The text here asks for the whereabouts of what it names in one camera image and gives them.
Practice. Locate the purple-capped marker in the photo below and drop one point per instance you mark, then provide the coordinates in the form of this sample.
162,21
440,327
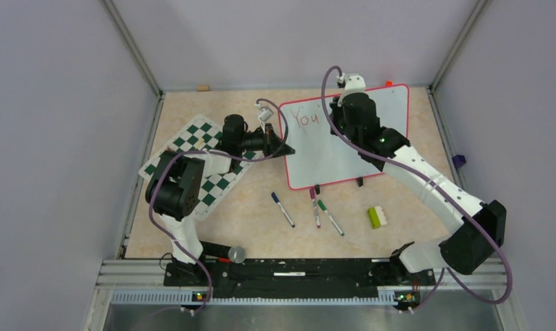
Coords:
315,207

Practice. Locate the green white toy block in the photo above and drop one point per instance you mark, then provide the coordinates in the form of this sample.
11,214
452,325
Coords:
376,217

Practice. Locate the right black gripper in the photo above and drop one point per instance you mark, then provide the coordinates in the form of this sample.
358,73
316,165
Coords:
336,109

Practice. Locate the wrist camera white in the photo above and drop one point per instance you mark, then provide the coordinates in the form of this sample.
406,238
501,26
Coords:
350,83
265,114

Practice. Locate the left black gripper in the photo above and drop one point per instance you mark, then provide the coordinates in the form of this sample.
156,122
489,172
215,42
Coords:
271,143

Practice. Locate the green white chessboard mat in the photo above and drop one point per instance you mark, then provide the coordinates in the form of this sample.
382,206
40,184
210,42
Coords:
200,133

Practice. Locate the blue-capped marker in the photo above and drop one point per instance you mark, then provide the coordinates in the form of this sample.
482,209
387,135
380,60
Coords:
283,210

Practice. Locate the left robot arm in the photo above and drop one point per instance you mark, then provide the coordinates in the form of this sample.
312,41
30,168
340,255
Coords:
172,193

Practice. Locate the purple clip on frame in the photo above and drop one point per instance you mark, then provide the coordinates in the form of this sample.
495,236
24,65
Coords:
459,161

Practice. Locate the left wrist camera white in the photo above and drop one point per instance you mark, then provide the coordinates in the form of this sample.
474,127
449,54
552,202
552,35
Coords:
265,114

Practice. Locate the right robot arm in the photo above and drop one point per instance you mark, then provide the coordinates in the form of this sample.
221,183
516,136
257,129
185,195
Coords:
471,223

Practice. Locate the pink-framed whiteboard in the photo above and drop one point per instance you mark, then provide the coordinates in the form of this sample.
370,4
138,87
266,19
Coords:
321,158

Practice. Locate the green-capped marker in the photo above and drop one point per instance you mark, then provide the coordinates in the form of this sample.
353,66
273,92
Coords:
331,218

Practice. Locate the black microphone silver head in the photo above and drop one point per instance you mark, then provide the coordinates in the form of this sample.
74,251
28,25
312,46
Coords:
235,254

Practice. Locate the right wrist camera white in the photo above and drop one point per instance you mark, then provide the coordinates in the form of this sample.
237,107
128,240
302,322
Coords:
350,83

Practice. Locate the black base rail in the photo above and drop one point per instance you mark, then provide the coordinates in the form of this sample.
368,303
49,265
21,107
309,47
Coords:
295,278

